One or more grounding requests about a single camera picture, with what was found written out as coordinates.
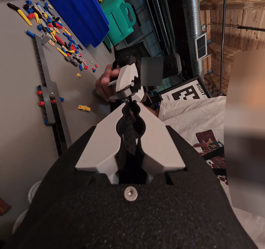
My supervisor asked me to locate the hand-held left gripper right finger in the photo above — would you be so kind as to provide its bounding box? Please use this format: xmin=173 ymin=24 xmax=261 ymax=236
xmin=133 ymin=100 xmax=186 ymax=184

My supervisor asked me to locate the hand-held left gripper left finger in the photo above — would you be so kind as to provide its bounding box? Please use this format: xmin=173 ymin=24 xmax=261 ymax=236
xmin=75 ymin=102 xmax=130 ymax=184

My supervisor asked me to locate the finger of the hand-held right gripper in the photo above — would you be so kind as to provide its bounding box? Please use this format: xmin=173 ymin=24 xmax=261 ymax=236
xmin=115 ymin=64 xmax=141 ymax=93
xmin=116 ymin=87 xmax=146 ymax=103

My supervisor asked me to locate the long grey lego beam assembly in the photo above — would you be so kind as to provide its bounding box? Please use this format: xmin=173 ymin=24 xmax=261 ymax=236
xmin=33 ymin=34 xmax=72 ymax=156

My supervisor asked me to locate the pile of small colourful lego pieces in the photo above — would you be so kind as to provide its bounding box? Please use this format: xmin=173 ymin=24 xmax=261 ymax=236
xmin=6 ymin=0 xmax=99 ymax=74

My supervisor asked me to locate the teal felt bag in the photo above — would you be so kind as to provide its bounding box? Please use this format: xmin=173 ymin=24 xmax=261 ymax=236
xmin=100 ymin=0 xmax=137 ymax=46

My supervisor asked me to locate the black framed marker sign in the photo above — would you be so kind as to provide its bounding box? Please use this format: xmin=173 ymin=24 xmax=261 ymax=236
xmin=158 ymin=75 xmax=212 ymax=107

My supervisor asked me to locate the white grille box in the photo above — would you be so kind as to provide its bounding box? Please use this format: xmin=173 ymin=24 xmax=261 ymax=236
xmin=194 ymin=32 xmax=208 ymax=61

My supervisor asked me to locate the blue plastic bin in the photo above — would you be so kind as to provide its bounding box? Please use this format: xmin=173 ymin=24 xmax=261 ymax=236
xmin=38 ymin=0 xmax=110 ymax=48

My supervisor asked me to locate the pale rounded object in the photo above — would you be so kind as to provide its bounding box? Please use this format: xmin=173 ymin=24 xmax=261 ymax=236
xmin=12 ymin=180 xmax=42 ymax=235

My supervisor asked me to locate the thin metal pole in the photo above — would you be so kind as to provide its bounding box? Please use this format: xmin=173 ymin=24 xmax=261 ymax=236
xmin=219 ymin=0 xmax=228 ymax=93

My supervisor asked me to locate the metal ventilation duct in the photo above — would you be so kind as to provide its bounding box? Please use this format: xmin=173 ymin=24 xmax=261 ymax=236
xmin=180 ymin=0 xmax=205 ymax=77

